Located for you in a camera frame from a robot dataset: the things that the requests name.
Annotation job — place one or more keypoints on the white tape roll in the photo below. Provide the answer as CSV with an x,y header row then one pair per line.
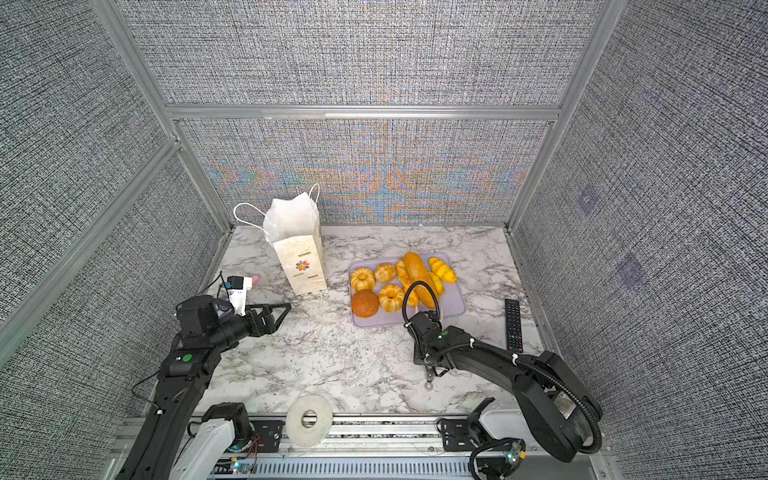
x,y
309,421

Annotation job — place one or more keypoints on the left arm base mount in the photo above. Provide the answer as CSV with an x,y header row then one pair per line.
x,y
230,426

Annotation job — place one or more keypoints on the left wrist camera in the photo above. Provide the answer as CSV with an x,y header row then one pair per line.
x,y
238,291

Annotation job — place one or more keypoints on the yellow ridged fake loaf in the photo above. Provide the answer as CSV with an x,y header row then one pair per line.
x,y
442,271

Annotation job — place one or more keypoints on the long orange fake baguette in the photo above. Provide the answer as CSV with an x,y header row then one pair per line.
x,y
402,274

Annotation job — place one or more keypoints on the yellow bundt fake bread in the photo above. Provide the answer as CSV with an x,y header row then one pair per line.
x,y
362,279

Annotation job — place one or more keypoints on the black remote control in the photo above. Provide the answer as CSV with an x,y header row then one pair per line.
x,y
513,326

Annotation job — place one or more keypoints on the purple toy garden fork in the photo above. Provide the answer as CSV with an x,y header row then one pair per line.
x,y
254,279

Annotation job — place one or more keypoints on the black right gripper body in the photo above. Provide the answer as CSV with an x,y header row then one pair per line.
x,y
419,355

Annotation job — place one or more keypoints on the orange brown fake bread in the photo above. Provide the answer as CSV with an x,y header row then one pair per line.
x,y
364,303

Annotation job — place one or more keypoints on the aluminium front rail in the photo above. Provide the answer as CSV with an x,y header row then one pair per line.
x,y
375,446

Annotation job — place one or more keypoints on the large golden fake loaf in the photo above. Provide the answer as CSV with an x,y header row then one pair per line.
x,y
417,271

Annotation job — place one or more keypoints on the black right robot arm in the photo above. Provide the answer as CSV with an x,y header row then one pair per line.
x,y
561,414

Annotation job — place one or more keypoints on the pale yellow fake bun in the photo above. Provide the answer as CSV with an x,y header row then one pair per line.
x,y
385,273

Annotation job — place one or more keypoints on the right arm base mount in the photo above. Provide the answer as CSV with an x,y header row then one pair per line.
x,y
489,458

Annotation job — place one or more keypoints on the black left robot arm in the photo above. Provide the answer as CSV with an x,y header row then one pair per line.
x,y
209,326

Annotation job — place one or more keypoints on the white printed paper bag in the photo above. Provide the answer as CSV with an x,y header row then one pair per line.
x,y
293,229

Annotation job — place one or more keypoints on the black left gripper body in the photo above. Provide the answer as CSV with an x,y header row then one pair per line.
x,y
258,330

